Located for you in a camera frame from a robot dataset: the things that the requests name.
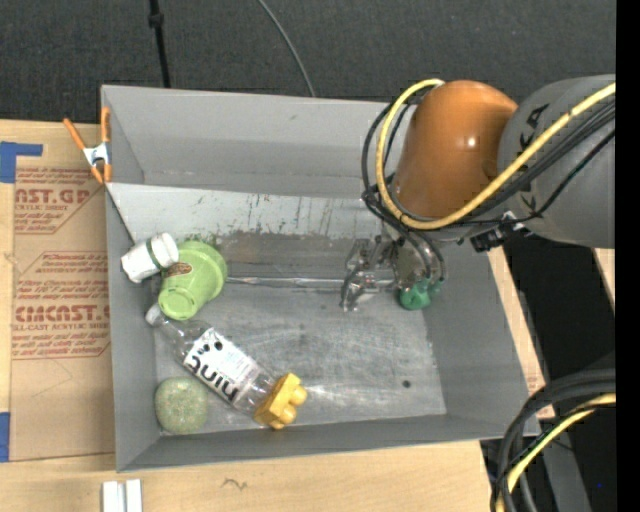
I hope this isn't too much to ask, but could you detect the clear plastic bottle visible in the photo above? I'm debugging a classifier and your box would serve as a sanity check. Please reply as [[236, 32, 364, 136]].
[[145, 303, 281, 414]]

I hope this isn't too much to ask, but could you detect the light green plastic cup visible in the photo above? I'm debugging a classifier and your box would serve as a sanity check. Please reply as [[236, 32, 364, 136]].
[[157, 240, 229, 322]]

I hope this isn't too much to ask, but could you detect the yellow toy building block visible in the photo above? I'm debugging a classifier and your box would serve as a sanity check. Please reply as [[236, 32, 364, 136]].
[[253, 372, 309, 431]]

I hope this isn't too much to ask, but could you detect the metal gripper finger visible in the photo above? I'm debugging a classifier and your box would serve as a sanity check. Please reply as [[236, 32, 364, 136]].
[[340, 275, 381, 313], [345, 239, 382, 276]]

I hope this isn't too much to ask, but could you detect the white plastic bottle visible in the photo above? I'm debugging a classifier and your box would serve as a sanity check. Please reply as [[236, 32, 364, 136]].
[[120, 232, 180, 285]]

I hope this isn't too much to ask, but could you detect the black cylinder on white bracket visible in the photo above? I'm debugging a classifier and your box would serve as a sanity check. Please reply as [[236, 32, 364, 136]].
[[469, 210, 529, 253]]

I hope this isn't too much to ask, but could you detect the brown cardboard board red print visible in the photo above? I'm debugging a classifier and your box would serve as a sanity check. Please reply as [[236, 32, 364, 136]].
[[0, 118, 557, 464]]

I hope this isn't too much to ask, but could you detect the grey metal bin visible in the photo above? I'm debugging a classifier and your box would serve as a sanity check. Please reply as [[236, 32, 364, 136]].
[[99, 83, 544, 474]]

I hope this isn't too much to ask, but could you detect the green speckled sponge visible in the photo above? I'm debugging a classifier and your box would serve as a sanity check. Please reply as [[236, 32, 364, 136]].
[[153, 376, 209, 435]]

